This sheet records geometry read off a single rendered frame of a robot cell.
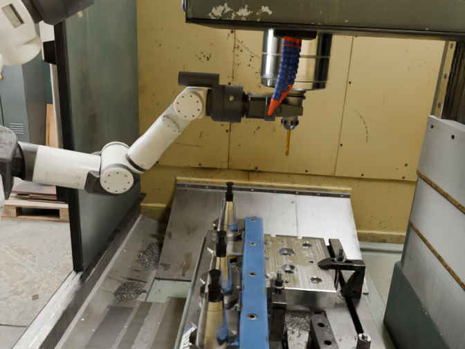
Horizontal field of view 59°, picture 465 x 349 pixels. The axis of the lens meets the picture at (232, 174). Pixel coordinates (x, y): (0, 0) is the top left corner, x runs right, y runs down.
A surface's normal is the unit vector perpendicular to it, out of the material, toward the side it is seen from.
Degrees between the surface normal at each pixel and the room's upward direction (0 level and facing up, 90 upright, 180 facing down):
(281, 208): 24
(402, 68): 90
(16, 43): 115
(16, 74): 90
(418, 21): 90
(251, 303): 0
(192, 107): 93
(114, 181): 107
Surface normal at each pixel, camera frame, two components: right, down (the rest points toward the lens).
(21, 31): 0.59, 0.64
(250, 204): 0.03, -0.73
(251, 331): 0.05, -0.95
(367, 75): -0.05, 0.32
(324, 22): -0.07, 0.65
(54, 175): 0.22, 0.58
